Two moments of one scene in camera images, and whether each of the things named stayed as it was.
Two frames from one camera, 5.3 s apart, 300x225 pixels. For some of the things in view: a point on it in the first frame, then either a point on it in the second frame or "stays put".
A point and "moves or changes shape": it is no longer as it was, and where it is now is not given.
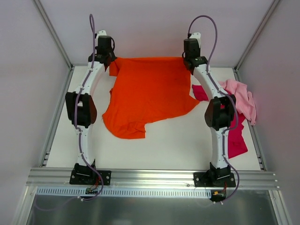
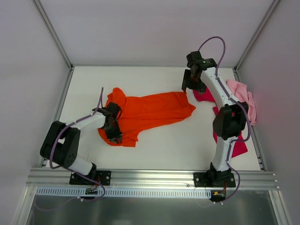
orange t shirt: x=145 y=89 moves or changes shape
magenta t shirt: x=236 y=141 stays put
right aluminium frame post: x=254 y=38 stays put
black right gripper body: x=188 y=64 → x=186 y=81
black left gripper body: x=109 y=59 → x=114 y=133
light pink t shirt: x=245 y=102 stays put
